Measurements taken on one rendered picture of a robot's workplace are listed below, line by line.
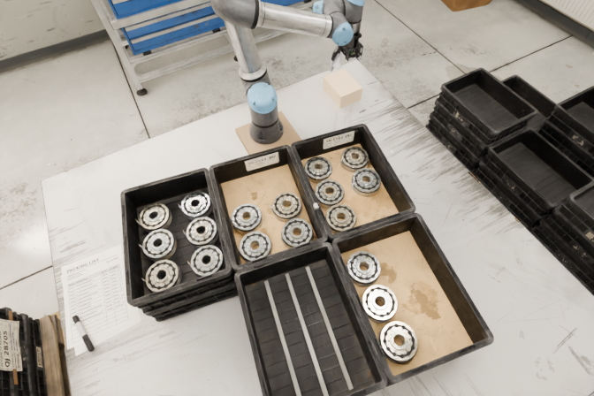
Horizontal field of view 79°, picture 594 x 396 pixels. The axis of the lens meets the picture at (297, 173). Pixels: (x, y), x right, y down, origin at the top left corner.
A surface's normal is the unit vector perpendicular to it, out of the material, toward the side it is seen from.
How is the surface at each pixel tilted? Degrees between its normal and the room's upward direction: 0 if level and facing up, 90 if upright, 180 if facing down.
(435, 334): 0
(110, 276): 0
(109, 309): 0
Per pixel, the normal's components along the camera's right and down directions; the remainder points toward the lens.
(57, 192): -0.03, -0.57
